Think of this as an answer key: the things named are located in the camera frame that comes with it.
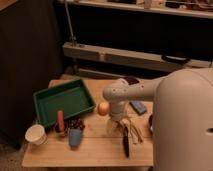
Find black handled brush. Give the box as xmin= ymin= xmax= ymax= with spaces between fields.
xmin=123 ymin=125 xmax=129 ymax=158

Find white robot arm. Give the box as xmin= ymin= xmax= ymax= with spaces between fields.
xmin=103 ymin=68 xmax=213 ymax=171

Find orange round fruit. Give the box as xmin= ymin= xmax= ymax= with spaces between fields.
xmin=97 ymin=102 xmax=109 ymax=116

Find wooden tongs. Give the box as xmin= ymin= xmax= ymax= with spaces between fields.
xmin=127 ymin=117 xmax=143 ymax=144

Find blue sponge block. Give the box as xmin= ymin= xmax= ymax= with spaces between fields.
xmin=130 ymin=101 xmax=147 ymax=116

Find black bowl with cloth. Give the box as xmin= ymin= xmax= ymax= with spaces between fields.
xmin=148 ymin=115 xmax=153 ymax=133

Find dark red grape bunch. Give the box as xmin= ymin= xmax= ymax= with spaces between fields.
xmin=68 ymin=119 xmax=85 ymax=131

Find blue plastic cup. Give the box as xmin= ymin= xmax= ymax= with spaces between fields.
xmin=68 ymin=129 xmax=82 ymax=147

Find green plastic tray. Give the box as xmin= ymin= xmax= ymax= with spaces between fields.
xmin=33 ymin=79 xmax=96 ymax=127

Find dark purple bowl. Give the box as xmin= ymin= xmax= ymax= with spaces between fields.
xmin=124 ymin=77 xmax=139 ymax=85

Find red carrot toy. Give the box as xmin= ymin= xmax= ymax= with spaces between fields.
xmin=57 ymin=110 xmax=65 ymax=132

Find white paper cup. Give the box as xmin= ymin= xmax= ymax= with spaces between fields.
xmin=25 ymin=124 xmax=47 ymax=145

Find metal pole stand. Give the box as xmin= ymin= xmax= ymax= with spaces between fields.
xmin=64 ymin=0 xmax=77 ymax=46

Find black handle on shelf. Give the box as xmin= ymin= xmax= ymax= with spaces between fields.
xmin=161 ymin=55 xmax=190 ymax=64

